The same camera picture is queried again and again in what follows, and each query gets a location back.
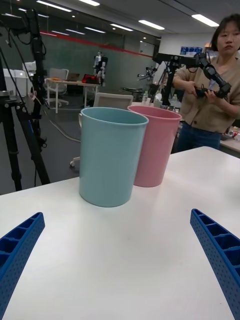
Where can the white humanoid robot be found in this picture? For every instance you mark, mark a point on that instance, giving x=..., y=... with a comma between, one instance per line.
x=101, y=65

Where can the red bag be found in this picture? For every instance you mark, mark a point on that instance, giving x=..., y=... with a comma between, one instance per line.
x=90, y=78

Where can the white desk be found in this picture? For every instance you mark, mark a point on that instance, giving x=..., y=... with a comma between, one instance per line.
x=75, y=82

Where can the black teleoperation arm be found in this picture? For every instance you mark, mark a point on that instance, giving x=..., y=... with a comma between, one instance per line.
x=215, y=75

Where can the black tripod with blue legs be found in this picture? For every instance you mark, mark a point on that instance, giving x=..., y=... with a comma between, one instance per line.
x=168, y=85

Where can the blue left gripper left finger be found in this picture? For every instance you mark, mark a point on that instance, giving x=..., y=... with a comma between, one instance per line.
x=17, y=255

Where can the pink plastic bin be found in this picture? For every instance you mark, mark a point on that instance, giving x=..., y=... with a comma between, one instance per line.
x=155, y=150

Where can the laptop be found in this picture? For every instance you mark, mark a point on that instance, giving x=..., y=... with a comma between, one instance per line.
x=73, y=77

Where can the black tripod with brown legs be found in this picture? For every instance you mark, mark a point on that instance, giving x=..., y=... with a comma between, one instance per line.
x=12, y=140

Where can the pale blue plastic bin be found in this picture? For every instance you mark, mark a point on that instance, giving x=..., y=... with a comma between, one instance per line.
x=107, y=160

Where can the person's left hand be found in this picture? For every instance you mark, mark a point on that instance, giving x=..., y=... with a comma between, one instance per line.
x=215, y=98

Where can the person's right hand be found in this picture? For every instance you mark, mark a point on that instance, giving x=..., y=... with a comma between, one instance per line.
x=192, y=88

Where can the person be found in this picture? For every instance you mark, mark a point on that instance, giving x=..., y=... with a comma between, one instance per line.
x=200, y=112

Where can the ceiling light panel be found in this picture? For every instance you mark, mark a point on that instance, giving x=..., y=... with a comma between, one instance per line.
x=53, y=6
x=205, y=20
x=121, y=27
x=95, y=30
x=90, y=2
x=151, y=24

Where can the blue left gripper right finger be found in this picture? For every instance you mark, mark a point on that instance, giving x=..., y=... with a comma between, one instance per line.
x=220, y=252

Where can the white mesh office chair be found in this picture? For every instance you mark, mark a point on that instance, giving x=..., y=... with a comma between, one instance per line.
x=58, y=73

